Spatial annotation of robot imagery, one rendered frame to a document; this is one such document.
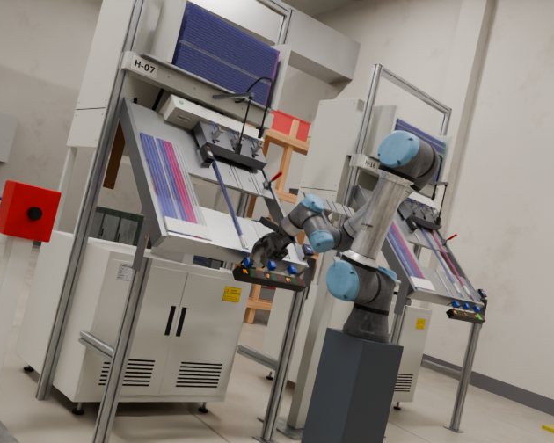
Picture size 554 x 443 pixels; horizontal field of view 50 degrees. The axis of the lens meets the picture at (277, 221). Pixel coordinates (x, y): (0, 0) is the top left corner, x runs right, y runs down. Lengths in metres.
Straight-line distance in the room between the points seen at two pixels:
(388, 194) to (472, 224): 4.15
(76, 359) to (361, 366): 1.06
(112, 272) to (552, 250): 3.98
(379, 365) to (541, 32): 4.73
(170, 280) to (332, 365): 0.79
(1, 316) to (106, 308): 0.45
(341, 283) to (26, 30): 8.73
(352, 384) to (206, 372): 0.90
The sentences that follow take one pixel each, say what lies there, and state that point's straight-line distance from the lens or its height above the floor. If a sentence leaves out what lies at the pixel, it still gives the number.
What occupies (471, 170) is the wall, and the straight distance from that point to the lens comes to 6.08.
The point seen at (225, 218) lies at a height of 0.83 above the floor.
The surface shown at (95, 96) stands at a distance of 2.71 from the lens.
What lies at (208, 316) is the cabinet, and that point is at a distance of 2.54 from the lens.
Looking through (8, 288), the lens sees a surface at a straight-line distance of 1.96.
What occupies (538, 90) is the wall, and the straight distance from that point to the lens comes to 5.97.
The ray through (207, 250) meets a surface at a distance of 2.10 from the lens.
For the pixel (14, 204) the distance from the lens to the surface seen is 1.91.
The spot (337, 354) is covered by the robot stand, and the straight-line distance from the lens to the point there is 1.93.
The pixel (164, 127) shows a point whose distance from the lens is 2.48.
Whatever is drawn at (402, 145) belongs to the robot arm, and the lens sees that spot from 1.78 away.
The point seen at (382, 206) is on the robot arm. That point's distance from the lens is 1.79.
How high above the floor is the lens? 0.75
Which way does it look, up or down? 3 degrees up
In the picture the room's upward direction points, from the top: 13 degrees clockwise
